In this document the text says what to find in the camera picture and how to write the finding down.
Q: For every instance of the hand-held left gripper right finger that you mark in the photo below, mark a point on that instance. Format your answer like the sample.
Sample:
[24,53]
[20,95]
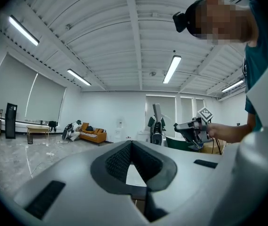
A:
[190,185]

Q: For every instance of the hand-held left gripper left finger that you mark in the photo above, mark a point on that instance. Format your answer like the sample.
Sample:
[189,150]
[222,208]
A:
[77,173]

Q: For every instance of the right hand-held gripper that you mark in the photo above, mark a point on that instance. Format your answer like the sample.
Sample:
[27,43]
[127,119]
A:
[201,135]

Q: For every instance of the person's right forearm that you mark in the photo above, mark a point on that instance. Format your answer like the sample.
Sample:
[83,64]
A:
[230,132]

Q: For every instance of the dark green bin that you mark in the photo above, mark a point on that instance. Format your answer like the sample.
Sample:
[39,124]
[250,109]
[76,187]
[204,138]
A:
[176,142]

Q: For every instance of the grey roller blind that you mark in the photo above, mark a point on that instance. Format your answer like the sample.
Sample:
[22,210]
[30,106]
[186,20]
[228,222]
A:
[186,109]
[199,103]
[14,91]
[169,107]
[47,100]

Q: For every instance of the white power strip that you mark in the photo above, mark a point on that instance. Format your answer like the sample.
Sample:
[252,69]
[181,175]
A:
[63,142]
[50,153]

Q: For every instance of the cardboard box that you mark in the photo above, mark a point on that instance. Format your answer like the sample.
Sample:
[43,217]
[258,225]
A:
[212,147]

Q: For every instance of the orange sofa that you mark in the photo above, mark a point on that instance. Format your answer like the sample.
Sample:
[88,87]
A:
[94,136]

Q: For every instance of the black backpack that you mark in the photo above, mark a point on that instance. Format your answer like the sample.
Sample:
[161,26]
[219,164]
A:
[52,125]

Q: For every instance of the ceiling light strip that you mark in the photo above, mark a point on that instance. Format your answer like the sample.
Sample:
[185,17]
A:
[23,29]
[78,77]
[232,85]
[172,68]

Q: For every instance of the wooden bench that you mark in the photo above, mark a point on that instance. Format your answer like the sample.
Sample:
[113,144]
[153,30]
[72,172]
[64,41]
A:
[38,128]

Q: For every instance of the ceiling smoke detector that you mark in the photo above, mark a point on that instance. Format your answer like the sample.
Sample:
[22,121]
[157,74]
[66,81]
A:
[152,74]

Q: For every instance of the white water dispenser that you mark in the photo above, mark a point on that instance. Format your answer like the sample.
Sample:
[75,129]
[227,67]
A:
[120,128]

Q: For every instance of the black tower appliance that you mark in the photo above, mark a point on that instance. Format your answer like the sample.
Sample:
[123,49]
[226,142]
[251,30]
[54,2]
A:
[11,121]

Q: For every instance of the person's head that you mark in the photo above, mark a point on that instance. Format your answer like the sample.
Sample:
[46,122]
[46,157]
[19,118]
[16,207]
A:
[228,20]

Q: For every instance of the person's teal shirt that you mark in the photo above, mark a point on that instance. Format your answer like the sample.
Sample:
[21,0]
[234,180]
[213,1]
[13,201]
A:
[263,27]

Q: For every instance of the black head-worn camera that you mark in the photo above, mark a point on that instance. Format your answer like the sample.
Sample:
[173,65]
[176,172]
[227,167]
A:
[181,22]

